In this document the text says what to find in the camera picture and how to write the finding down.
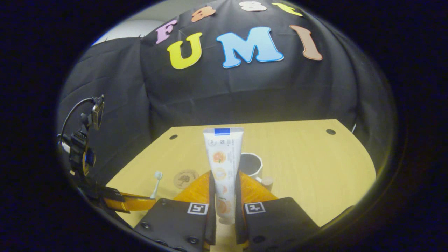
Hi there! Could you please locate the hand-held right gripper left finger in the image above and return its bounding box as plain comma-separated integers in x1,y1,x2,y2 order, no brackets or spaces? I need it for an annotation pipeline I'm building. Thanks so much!
134,170,217,252

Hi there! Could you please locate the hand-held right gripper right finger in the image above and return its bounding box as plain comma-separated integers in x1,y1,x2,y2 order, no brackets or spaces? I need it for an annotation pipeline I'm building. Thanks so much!
234,170,320,252

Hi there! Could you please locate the light wooden desktop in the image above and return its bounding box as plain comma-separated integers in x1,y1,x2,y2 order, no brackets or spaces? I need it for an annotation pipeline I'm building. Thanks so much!
106,119,377,252

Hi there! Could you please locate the round wooden coaster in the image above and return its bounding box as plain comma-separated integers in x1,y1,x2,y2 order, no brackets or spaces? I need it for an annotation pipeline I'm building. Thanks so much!
173,169,200,190

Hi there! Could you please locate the white toothpaste tube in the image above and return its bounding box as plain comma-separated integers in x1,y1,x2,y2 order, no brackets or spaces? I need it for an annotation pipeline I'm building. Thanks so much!
203,127,245,225

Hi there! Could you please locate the white cup with wooden handle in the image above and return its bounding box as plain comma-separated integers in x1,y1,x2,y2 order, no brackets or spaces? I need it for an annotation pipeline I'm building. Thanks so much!
239,153,274,191

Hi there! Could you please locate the pale green toothbrush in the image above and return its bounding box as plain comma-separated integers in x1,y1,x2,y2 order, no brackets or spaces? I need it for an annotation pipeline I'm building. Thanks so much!
150,170,163,200

